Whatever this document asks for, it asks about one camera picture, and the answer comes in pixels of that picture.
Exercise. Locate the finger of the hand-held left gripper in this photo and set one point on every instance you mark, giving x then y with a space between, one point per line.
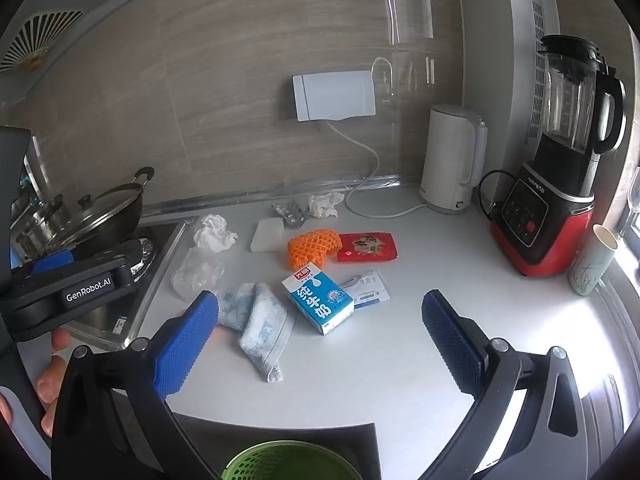
50 261

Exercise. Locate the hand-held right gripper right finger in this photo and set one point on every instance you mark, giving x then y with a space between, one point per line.
452 345

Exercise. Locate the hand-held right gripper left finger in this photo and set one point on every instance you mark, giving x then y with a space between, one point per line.
187 345

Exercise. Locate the large white tissue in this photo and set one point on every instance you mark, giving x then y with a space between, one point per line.
215 232

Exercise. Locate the white foam block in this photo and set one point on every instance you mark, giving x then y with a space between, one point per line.
267 235

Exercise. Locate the green plastic basket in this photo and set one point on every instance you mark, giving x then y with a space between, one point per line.
295 462

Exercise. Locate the person's left hand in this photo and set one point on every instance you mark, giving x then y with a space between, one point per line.
50 385

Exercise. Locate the steel pot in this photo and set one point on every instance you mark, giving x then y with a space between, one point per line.
40 227

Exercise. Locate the stove label sticker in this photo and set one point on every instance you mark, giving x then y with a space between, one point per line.
118 326

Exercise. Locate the steel gas stove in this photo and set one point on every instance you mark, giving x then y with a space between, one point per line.
150 285

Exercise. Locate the foil burner liner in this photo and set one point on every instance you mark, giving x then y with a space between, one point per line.
142 257

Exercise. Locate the blue white cloth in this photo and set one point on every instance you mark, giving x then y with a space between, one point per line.
257 325

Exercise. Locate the clear plastic bag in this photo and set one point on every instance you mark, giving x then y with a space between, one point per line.
197 270

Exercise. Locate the black wok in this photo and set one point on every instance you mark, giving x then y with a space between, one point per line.
127 220

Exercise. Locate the white blue flat packet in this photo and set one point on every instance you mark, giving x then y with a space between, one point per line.
370 287

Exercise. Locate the red snack packet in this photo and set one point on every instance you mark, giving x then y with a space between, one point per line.
367 247

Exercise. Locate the blue white milk carton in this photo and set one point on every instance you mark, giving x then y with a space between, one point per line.
320 300

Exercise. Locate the orange foam fruit net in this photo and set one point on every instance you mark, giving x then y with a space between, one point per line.
310 251

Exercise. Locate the pale green ceramic cup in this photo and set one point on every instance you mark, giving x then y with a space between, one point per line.
590 265

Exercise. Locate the crumpled silver foil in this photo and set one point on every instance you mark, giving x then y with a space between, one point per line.
290 213

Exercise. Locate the white electric kettle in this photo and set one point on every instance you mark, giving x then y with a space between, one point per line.
452 160

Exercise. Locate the small crumpled white tissue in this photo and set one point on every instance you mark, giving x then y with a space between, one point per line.
325 205

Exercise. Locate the red black blender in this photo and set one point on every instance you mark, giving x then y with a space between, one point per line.
555 160

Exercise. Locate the white range hood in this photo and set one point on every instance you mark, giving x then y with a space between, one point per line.
50 35

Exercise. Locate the white vented cabinet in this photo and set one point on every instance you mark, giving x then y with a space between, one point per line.
537 75

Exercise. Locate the white wall socket cover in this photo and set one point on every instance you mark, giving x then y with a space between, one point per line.
334 96

